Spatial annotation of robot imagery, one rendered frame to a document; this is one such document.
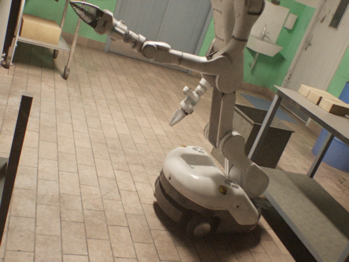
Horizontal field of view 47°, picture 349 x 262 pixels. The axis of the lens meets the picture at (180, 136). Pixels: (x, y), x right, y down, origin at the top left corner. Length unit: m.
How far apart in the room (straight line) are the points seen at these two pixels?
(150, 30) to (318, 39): 2.48
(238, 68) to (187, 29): 4.16
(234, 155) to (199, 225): 0.45
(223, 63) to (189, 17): 4.36
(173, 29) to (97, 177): 3.84
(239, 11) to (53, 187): 1.43
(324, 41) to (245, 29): 4.55
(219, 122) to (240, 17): 0.67
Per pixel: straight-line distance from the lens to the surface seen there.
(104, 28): 1.75
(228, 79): 2.07
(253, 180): 2.54
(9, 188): 1.29
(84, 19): 1.76
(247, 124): 3.24
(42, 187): 2.44
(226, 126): 2.27
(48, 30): 4.24
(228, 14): 2.01
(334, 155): 4.76
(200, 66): 1.85
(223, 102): 2.18
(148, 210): 2.49
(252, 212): 2.47
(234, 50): 1.85
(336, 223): 2.89
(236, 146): 2.31
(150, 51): 1.79
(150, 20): 6.03
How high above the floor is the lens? 1.32
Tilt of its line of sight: 21 degrees down
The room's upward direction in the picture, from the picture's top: 21 degrees clockwise
